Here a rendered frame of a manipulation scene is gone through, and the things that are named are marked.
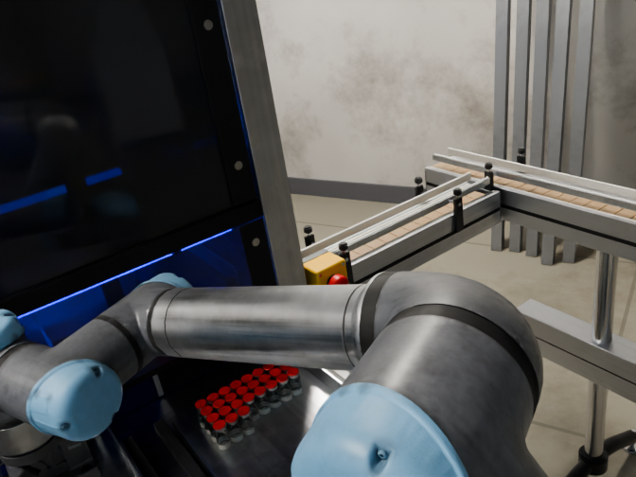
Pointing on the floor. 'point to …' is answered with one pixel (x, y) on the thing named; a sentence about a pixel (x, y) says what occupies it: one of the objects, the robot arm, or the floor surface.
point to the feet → (604, 454)
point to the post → (262, 135)
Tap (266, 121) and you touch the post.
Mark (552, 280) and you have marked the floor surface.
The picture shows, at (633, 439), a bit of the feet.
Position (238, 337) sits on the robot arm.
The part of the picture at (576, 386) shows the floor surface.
